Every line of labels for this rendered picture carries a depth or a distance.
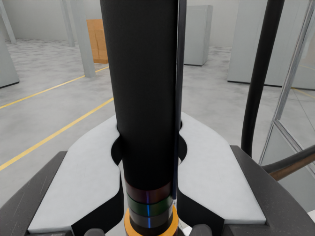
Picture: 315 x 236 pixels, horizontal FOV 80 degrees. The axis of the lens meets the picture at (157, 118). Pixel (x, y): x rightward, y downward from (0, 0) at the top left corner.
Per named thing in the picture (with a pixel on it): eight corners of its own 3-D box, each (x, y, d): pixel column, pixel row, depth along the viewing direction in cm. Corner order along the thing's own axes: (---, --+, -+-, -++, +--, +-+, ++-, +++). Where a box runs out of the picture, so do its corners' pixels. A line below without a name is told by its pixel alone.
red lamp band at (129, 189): (159, 160, 15) (159, 148, 15) (183, 190, 13) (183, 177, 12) (119, 175, 14) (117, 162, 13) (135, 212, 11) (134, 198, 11)
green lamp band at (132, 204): (160, 172, 16) (159, 161, 15) (182, 203, 13) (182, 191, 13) (121, 187, 15) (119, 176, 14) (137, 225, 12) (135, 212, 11)
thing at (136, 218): (160, 183, 17) (160, 173, 16) (181, 215, 14) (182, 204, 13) (123, 198, 15) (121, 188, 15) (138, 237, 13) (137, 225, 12)
